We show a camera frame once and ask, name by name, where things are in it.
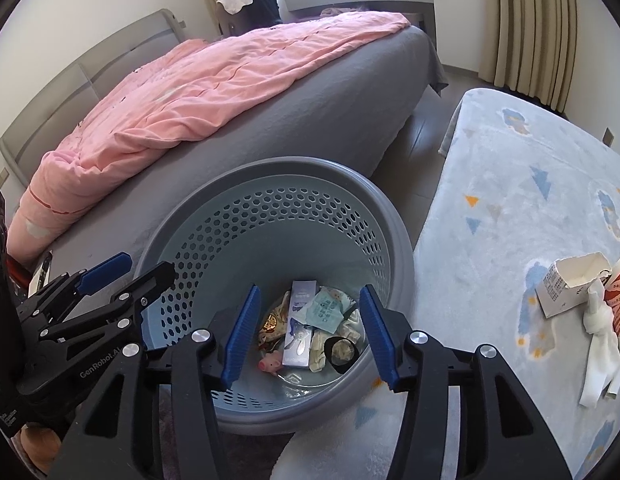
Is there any chair with dark clothes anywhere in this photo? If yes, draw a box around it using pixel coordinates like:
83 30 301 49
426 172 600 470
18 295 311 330
215 0 283 37

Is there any red snack wrapper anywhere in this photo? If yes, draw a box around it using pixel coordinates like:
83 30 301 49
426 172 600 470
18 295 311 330
258 290 290 352

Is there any grey headboard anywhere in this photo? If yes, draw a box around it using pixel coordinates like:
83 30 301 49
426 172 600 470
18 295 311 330
0 9 186 185

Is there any person's hand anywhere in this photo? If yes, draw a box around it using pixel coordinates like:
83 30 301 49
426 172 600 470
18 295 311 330
20 425 61 474

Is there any grey perforated trash basket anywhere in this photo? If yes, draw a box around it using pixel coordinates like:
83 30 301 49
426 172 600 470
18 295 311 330
137 157 415 436

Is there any knotted white cloth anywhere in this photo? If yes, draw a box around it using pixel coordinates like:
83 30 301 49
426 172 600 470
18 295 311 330
579 278 620 408

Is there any grey window desk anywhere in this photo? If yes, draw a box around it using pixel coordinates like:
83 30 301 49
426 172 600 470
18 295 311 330
281 0 439 47

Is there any paper ball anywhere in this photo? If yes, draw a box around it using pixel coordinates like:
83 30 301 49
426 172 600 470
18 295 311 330
309 308 365 373

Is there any pink quilt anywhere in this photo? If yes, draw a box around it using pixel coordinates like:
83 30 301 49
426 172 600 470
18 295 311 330
7 11 410 266

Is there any white blue mask package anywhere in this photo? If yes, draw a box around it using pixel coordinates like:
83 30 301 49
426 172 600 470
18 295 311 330
290 286 355 334

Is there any pink pig toy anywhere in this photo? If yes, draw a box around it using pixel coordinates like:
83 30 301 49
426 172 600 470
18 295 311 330
259 350 283 376

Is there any right beige curtain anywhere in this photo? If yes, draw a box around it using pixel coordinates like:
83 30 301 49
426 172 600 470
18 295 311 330
478 0 578 114

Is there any light blue patterned blanket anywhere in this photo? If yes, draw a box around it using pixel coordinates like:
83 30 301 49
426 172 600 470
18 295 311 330
268 86 620 480

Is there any torn white carton box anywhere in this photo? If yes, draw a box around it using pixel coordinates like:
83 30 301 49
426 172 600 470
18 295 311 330
536 252 612 318

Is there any black elastic band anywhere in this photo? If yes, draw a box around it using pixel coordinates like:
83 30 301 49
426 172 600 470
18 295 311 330
324 336 360 375

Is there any grey bed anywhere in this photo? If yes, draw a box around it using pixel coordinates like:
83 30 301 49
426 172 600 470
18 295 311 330
20 25 447 272

